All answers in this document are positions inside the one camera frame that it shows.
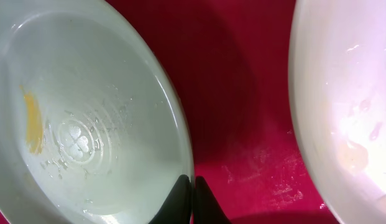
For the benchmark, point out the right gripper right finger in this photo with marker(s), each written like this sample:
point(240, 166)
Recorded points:
point(206, 208)

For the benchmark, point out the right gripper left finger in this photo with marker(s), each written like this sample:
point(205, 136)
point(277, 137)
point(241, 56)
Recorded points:
point(176, 208)

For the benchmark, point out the mint green plate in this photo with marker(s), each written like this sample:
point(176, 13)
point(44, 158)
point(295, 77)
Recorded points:
point(91, 130)

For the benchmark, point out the red plastic tray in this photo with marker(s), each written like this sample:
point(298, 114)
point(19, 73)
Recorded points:
point(228, 62)

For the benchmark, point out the white cream plate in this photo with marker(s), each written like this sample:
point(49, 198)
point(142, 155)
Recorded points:
point(337, 93)

